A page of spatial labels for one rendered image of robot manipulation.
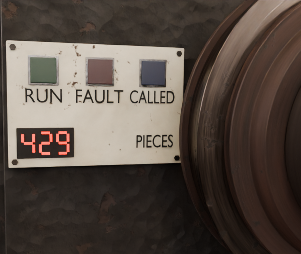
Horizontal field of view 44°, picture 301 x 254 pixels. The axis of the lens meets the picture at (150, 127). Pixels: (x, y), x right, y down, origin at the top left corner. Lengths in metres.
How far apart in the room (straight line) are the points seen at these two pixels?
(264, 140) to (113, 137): 0.23
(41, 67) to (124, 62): 0.12
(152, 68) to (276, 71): 0.19
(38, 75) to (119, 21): 0.15
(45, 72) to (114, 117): 0.12
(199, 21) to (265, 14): 0.16
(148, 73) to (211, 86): 0.14
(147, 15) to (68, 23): 0.12
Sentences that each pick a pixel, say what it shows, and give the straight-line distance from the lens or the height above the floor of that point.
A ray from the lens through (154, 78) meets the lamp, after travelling 0.57.
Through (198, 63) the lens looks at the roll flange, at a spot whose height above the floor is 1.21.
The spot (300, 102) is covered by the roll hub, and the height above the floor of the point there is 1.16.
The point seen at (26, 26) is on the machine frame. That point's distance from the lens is 0.59.
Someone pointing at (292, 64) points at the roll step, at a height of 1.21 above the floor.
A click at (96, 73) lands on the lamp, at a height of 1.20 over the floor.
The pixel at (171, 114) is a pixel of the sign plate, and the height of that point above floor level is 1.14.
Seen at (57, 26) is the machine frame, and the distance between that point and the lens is 0.59.
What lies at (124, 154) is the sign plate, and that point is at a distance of 0.58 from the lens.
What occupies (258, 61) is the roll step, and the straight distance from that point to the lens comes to 0.47.
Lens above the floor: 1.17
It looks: 5 degrees down
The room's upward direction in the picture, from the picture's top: 1 degrees clockwise
